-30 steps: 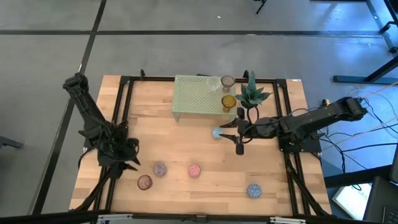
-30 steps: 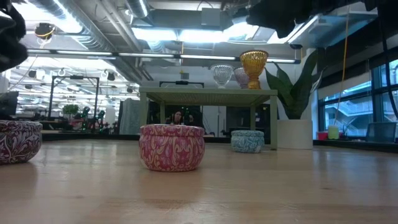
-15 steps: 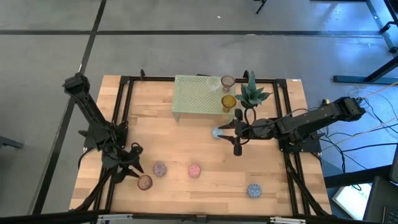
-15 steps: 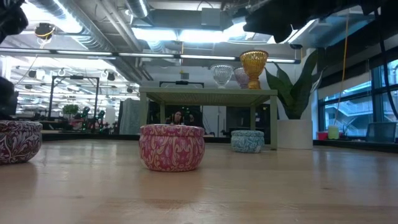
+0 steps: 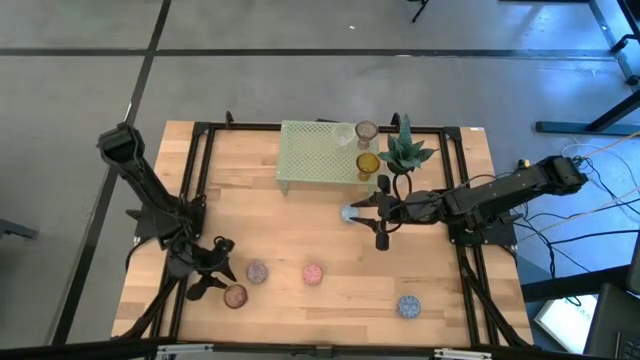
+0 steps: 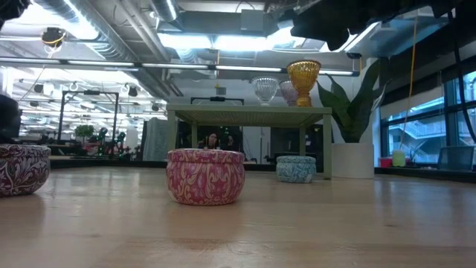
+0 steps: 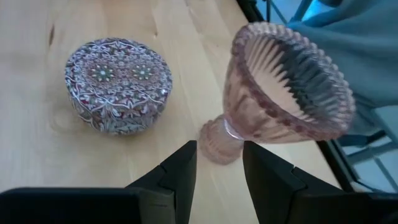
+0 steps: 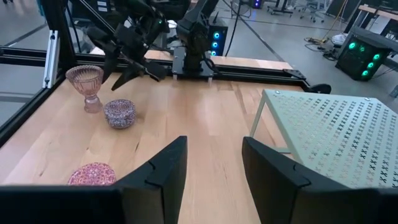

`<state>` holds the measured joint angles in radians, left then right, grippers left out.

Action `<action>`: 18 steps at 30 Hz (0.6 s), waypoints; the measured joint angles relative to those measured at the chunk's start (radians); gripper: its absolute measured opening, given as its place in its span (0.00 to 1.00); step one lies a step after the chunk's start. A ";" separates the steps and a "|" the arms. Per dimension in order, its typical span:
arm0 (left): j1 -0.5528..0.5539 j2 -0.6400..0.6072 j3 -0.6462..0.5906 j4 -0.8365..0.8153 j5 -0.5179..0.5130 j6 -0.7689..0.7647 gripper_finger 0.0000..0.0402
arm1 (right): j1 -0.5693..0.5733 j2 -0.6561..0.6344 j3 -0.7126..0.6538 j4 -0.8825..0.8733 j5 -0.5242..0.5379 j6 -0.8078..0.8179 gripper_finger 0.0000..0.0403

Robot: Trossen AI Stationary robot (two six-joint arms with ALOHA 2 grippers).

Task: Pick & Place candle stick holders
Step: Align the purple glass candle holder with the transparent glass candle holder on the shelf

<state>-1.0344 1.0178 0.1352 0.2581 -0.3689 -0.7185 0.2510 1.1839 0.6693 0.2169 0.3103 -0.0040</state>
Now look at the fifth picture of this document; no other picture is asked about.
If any green perforated metal shelf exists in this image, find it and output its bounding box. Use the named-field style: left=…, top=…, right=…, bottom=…
left=275, top=119, right=381, bottom=200

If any dark desk frame rail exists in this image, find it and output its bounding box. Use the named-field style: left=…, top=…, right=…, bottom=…
left=587, top=0, right=640, bottom=86

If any black floor cable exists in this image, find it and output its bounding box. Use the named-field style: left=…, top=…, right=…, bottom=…
left=514, top=227, right=640, bottom=281

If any white floor cable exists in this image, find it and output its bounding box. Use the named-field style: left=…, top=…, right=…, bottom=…
left=559, top=142, right=640, bottom=169

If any pink patterned round tin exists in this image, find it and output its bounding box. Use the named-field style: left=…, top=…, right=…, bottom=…
left=301, top=263, right=324, bottom=287

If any mauve glass goblet candle holder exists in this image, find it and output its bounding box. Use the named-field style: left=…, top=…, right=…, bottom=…
left=354, top=119, right=379, bottom=150

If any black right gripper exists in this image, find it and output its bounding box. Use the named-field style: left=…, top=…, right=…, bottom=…
left=351, top=174, right=444, bottom=251

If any grey furniture foot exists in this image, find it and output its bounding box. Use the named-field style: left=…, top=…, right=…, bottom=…
left=0, top=217, right=40, bottom=242

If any black laptop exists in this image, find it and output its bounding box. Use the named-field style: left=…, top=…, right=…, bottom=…
left=583, top=282, right=640, bottom=360

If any black desk foot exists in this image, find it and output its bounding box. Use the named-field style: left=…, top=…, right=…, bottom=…
left=535, top=88, right=640, bottom=136

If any black rig crossbar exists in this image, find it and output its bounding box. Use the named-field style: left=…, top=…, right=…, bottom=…
left=0, top=337, right=640, bottom=360

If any potted succulent plant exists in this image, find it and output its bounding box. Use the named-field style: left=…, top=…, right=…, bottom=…
left=377, top=113, right=440, bottom=187

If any white board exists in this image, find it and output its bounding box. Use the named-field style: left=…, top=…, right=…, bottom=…
left=532, top=293, right=600, bottom=355

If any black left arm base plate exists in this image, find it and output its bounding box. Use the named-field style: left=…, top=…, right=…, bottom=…
left=133, top=199, right=206, bottom=240

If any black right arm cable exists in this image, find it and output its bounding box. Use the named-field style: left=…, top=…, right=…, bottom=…
left=384, top=172, right=414, bottom=234

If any black tripod leg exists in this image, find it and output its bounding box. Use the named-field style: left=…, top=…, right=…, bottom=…
left=407, top=0, right=431, bottom=24

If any silver crossbar bracket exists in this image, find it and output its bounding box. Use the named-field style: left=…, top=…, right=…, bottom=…
left=156, top=343, right=215, bottom=360
left=433, top=347, right=492, bottom=360

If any black aluminium table frame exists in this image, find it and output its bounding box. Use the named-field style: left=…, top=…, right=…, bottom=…
left=119, top=110, right=534, bottom=349

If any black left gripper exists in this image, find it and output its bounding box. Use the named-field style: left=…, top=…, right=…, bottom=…
left=185, top=238, right=238, bottom=301

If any amber glass candle holder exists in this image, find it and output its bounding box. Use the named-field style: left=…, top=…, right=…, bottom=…
left=355, top=152, right=381, bottom=182

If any pink-brown glass candle holder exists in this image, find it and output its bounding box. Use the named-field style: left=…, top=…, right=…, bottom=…
left=222, top=283, right=249, bottom=310

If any tan floor cable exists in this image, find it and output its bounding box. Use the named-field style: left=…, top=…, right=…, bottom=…
left=517, top=188, right=640, bottom=244
left=574, top=130, right=640, bottom=161

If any black floor beam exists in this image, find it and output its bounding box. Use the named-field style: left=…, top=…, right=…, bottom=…
left=519, top=263, right=632, bottom=302

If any purple patterned round tin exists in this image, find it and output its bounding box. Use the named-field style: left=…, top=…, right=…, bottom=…
left=245, top=258, right=270, bottom=286

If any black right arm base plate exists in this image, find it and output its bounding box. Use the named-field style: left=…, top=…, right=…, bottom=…
left=446, top=219, right=518, bottom=246

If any clear glass candle holder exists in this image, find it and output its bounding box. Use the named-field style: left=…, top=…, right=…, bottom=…
left=332, top=122, right=356, bottom=149

